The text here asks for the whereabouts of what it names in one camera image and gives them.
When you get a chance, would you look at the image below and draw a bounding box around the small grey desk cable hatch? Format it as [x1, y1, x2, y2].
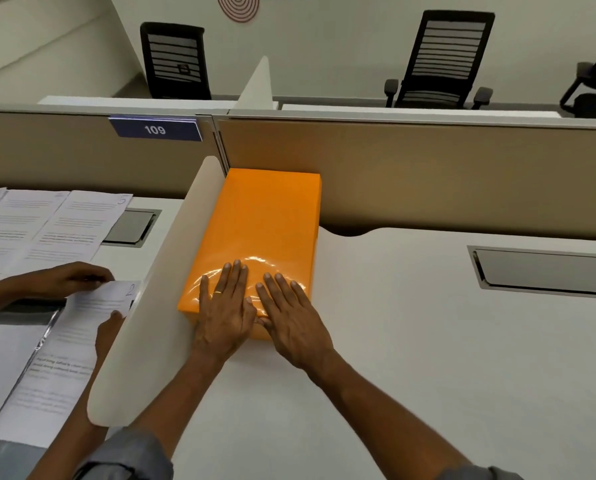
[101, 208, 163, 248]

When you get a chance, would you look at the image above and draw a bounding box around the beige partition panel with sign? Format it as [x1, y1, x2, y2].
[0, 108, 229, 201]

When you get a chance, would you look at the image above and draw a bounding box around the large white desk divider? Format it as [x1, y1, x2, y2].
[87, 156, 227, 427]

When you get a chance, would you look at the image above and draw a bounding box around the grey shirt sleeve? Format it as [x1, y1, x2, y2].
[74, 427, 175, 480]
[418, 464, 526, 480]

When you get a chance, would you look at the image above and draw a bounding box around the grey right shirt sleeve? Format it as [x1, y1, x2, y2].
[418, 464, 526, 480]

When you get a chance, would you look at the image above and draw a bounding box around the orange box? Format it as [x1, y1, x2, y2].
[177, 168, 322, 341]

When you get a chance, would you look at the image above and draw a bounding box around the person's left forearm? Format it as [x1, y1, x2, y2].
[123, 345, 230, 448]

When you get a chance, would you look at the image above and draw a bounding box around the grey left shirt sleeve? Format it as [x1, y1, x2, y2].
[74, 427, 175, 480]

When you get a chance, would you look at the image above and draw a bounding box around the another person's forearm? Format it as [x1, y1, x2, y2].
[0, 275, 31, 320]
[27, 355, 110, 480]

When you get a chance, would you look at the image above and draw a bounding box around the long grey desk cable hatch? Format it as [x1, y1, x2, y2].
[467, 245, 596, 301]

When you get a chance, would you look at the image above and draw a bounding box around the person's right forearm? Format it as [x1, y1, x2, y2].
[308, 351, 478, 476]

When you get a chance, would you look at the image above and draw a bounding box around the black mesh chair without armrests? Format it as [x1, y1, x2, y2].
[139, 22, 213, 101]

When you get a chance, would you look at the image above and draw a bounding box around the wide beige partition panel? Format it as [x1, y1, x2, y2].
[215, 111, 596, 241]

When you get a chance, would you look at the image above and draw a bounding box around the clear plastic folder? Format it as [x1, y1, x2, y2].
[0, 301, 70, 480]

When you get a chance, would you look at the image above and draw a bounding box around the blue number sign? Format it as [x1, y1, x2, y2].
[108, 116, 204, 143]

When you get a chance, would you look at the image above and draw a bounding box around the person's right hand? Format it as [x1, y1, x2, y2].
[255, 273, 336, 380]

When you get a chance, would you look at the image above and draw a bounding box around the black office chair side view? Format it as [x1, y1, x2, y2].
[559, 32, 596, 120]

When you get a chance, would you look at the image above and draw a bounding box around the person's left hand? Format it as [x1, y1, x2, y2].
[193, 260, 258, 365]

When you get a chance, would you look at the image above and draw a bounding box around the black mesh chair with armrests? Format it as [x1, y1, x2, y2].
[383, 10, 496, 111]

